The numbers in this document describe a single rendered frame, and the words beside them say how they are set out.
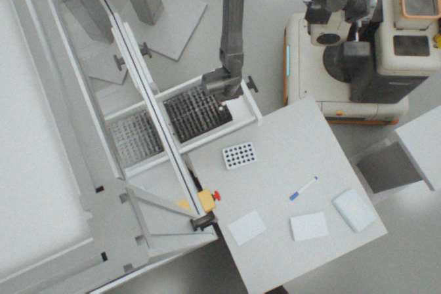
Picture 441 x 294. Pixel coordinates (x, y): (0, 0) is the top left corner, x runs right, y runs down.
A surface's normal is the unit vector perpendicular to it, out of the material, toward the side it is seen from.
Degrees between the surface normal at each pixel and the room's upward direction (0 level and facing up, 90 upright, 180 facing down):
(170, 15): 2
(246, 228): 0
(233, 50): 55
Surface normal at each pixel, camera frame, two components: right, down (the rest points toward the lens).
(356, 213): -0.04, -0.25
